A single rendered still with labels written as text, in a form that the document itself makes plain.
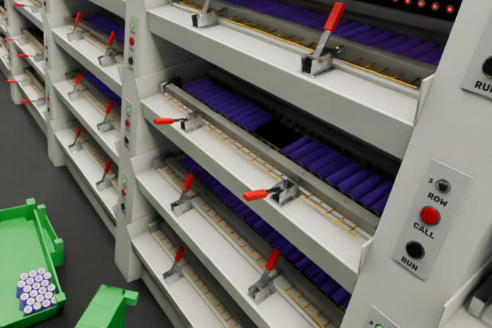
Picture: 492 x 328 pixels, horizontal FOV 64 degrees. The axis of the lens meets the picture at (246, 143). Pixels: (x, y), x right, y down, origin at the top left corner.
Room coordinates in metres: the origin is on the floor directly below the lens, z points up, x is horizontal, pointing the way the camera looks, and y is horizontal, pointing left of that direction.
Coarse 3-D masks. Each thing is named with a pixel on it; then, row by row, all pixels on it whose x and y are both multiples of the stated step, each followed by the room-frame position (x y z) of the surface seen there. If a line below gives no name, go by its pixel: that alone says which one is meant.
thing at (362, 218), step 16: (176, 96) 0.80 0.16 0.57; (192, 112) 0.74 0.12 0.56; (208, 112) 0.72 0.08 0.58; (224, 128) 0.67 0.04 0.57; (240, 128) 0.66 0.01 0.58; (240, 144) 0.64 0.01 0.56; (256, 144) 0.61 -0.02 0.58; (272, 160) 0.57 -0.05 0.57; (288, 160) 0.56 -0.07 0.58; (304, 176) 0.53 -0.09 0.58; (320, 192) 0.50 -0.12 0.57; (336, 192) 0.49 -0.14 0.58; (336, 208) 0.48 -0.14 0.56; (352, 208) 0.46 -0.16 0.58; (368, 224) 0.43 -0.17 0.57
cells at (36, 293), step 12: (24, 276) 0.69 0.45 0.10; (36, 276) 0.70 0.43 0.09; (48, 276) 0.71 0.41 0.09; (24, 288) 0.66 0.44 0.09; (36, 288) 0.67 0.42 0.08; (48, 288) 0.68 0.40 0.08; (24, 300) 0.64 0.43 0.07; (36, 300) 0.65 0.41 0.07; (48, 300) 0.66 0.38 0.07; (24, 312) 0.62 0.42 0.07; (36, 312) 0.64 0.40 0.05
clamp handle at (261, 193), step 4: (280, 184) 0.50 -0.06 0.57; (284, 184) 0.50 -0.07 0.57; (272, 188) 0.50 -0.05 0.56; (276, 188) 0.50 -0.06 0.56; (280, 188) 0.50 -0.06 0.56; (284, 188) 0.50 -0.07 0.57; (248, 192) 0.47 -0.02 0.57; (252, 192) 0.47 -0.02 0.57; (256, 192) 0.47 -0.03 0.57; (260, 192) 0.47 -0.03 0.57; (264, 192) 0.48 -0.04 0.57; (268, 192) 0.48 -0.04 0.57; (272, 192) 0.49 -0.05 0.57; (276, 192) 0.49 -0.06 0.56; (280, 192) 0.50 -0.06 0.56; (244, 196) 0.46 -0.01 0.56; (248, 196) 0.45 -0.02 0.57; (252, 196) 0.46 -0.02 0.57; (256, 196) 0.46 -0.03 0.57; (260, 196) 0.47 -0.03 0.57; (264, 196) 0.47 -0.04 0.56; (248, 200) 0.45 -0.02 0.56; (252, 200) 0.46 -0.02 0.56
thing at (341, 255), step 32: (192, 64) 0.90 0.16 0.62; (160, 96) 0.84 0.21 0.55; (160, 128) 0.76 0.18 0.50; (224, 160) 0.60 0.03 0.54; (352, 160) 0.60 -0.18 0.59; (288, 224) 0.47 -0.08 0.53; (320, 224) 0.46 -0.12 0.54; (320, 256) 0.43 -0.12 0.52; (352, 256) 0.41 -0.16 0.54; (352, 288) 0.39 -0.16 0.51
